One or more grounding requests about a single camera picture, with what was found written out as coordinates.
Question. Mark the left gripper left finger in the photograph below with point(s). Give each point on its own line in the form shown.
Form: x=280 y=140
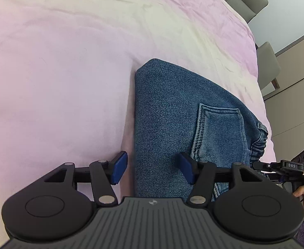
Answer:
x=113 y=169

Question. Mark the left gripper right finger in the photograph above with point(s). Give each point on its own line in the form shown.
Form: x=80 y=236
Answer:
x=195 y=171

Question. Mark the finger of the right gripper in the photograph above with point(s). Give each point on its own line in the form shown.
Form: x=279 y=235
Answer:
x=267 y=167

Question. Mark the blue denim pants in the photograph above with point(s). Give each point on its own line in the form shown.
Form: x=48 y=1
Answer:
x=177 y=111

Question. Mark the beige wardrobe cabinet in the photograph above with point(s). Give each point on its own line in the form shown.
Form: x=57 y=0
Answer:
x=285 y=106

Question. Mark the beige chair beside bed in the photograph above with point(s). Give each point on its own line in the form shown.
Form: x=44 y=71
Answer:
x=268 y=66

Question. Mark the pink floral bed cover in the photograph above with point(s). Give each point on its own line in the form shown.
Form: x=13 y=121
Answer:
x=67 y=74

